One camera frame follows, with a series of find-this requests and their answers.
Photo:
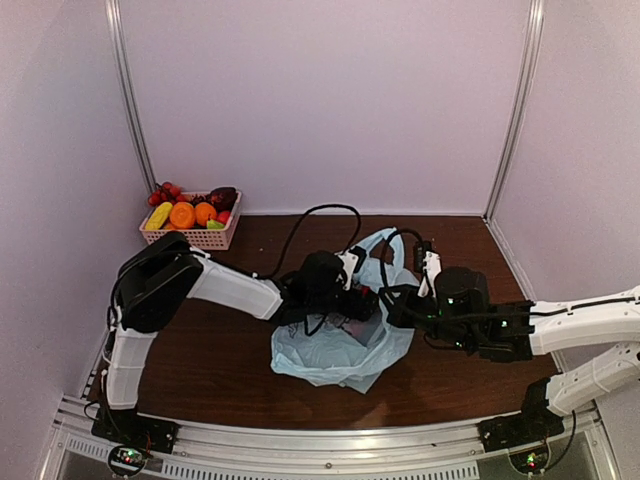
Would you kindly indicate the front aluminium rail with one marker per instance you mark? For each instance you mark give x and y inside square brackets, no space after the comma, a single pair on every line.
[451,450]

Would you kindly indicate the left aluminium corner post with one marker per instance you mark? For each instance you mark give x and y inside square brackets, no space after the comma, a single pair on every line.
[123,70]

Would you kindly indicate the red lychee bunch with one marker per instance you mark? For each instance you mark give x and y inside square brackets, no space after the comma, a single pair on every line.
[166,192]

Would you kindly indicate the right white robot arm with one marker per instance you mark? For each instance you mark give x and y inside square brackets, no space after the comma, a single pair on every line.
[611,320]

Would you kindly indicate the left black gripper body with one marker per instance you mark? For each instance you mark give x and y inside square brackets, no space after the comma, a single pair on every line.
[322,302]

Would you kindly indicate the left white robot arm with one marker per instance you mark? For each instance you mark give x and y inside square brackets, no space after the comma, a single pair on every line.
[152,286]

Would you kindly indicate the pink perforated plastic basket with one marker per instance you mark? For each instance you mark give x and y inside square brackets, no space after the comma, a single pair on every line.
[218,239]

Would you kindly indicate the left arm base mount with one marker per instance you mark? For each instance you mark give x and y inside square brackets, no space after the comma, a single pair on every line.
[129,428]

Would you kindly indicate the red peach in basket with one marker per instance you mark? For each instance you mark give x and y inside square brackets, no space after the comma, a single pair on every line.
[223,217]

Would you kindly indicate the green pear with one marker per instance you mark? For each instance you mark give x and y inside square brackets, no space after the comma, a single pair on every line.
[215,225]

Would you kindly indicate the dark red apple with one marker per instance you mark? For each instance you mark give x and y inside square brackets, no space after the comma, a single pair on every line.
[223,198]

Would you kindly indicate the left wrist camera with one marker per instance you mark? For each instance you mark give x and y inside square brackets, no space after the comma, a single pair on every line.
[352,261]

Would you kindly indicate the dark purple grapes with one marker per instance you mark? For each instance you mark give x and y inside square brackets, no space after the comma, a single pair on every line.
[197,199]

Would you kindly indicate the orange fruit in basket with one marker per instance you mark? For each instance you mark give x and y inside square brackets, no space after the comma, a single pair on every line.
[205,212]

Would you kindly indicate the right aluminium corner post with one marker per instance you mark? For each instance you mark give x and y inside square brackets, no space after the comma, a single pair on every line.
[529,60]

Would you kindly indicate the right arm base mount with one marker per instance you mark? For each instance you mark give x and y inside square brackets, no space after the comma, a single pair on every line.
[535,422]

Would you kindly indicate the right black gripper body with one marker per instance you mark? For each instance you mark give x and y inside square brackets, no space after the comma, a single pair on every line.
[452,334]

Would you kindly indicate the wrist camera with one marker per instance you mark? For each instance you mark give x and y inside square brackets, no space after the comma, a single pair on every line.
[352,261]
[427,263]

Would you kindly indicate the light blue printed plastic bag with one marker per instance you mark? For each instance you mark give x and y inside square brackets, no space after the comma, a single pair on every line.
[333,350]

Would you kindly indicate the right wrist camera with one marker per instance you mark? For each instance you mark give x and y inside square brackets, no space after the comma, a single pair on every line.
[427,263]

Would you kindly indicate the aluminium corner post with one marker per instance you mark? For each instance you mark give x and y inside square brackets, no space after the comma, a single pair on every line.
[123,70]
[529,60]

